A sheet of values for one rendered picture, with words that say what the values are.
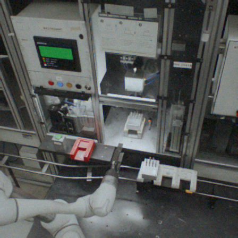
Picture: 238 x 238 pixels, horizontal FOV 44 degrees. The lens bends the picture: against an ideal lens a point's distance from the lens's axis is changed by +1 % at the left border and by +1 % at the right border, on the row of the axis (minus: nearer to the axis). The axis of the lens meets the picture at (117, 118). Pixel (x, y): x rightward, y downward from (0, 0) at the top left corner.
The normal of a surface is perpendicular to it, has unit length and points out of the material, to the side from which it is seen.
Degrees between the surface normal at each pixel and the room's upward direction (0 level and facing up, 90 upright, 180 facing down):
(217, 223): 0
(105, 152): 0
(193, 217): 0
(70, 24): 90
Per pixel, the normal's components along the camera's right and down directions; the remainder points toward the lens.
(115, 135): -0.05, -0.73
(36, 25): -0.26, 0.67
